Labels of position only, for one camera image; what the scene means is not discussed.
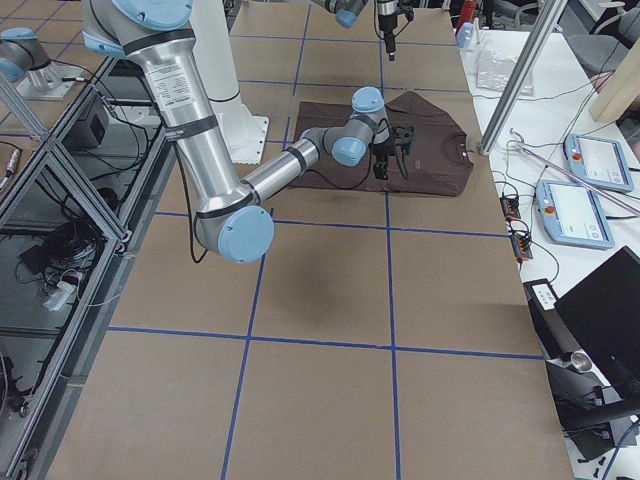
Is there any blue tape line near crosswise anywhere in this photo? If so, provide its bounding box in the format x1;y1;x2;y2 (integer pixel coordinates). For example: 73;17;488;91
107;326;544;361

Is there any aluminium frame rack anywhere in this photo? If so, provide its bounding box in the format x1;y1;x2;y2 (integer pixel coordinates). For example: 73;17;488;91
1;60;175;479

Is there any teach pendant near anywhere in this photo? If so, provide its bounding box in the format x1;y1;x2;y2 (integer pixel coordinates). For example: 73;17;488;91
535;180;615;250

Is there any dark brown t-shirt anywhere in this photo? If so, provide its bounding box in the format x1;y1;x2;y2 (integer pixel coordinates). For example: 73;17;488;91
291;91;473;197

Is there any aluminium frame post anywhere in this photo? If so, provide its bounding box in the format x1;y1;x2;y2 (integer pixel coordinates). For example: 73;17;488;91
479;0;568;156

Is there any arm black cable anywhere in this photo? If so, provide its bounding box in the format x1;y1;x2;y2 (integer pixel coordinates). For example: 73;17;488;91
179;149;211;264

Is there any teach pendant far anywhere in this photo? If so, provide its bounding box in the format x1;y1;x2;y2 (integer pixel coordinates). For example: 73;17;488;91
563;134;634;193

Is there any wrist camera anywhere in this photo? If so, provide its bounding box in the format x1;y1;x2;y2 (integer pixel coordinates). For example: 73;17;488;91
392;125;415;180

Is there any brown paper table cover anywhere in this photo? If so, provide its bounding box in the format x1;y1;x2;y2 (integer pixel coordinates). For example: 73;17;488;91
45;0;576;480

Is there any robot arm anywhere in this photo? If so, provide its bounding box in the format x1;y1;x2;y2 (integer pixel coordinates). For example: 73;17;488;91
313;0;400;62
82;1;391;264

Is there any teach pendant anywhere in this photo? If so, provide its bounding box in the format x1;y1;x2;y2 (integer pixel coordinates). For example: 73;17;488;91
535;180;615;250
563;134;634;193

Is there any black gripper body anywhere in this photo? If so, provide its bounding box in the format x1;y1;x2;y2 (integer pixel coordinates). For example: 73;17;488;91
372;143;393;180
376;0;399;52

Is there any clear plastic bag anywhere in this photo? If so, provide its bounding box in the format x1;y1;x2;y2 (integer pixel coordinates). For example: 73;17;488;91
476;50;519;92

